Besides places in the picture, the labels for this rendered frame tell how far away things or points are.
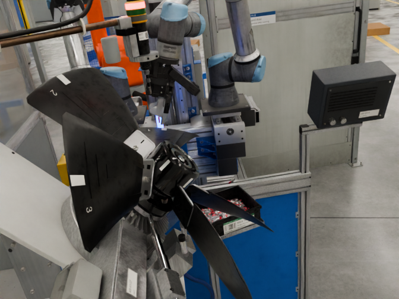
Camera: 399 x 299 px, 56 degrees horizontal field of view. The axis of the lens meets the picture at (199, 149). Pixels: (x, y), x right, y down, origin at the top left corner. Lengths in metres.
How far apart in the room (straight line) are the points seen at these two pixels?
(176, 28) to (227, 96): 0.71
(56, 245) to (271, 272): 1.14
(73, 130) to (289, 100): 2.48
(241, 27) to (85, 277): 1.17
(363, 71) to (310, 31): 1.51
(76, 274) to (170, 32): 0.69
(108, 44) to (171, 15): 3.72
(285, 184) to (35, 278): 0.95
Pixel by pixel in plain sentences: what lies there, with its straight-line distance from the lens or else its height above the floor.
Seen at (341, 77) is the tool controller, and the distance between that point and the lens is 1.41.
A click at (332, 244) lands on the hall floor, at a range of 2.55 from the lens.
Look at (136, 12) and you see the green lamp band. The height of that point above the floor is 1.55.
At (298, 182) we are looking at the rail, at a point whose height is 0.83.
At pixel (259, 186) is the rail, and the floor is 0.84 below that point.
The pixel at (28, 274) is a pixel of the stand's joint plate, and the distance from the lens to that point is 0.99.
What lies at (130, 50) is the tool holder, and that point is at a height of 1.48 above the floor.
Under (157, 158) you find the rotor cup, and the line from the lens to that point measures 0.86.
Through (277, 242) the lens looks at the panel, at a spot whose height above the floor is 0.53.
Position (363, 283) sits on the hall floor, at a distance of 2.33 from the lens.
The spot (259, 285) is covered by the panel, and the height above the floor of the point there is 0.31.
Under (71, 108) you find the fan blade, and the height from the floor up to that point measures 1.36.
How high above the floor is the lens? 1.61
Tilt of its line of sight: 25 degrees down
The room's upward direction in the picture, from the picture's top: 7 degrees counter-clockwise
